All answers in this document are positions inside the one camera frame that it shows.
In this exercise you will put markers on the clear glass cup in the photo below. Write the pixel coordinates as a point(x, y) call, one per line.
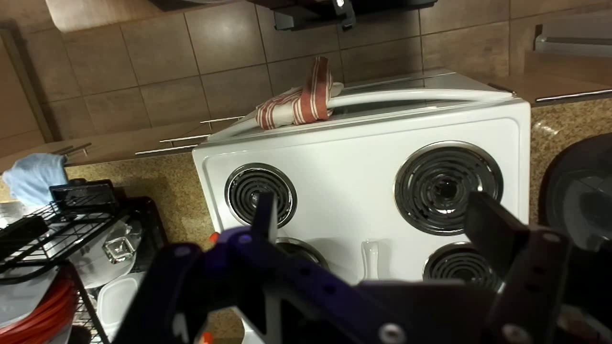
point(119, 246)

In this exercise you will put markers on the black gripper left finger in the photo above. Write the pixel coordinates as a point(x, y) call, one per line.
point(288, 279)

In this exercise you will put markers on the red bowl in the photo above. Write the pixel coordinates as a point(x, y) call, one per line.
point(49, 315)

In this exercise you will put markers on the white plastic container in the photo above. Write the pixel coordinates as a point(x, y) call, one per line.
point(125, 302)

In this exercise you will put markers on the blue cloth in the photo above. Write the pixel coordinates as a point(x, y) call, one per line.
point(35, 180)

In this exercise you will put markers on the small black coil burner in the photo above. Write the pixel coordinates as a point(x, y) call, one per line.
point(460, 264)
point(246, 183)

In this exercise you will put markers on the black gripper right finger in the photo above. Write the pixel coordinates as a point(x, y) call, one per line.
point(529, 273)

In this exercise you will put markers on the black rectangular container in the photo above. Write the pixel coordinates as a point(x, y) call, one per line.
point(87, 195)

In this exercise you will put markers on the red white striped towel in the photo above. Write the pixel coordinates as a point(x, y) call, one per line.
point(297, 107)

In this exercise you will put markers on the large black coil burner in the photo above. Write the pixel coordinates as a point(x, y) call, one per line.
point(448, 191)

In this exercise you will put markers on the white electric stove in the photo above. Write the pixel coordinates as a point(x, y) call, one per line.
point(357, 164)

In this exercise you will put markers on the wooden drawer base cabinet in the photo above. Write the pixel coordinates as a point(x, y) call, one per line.
point(121, 136)

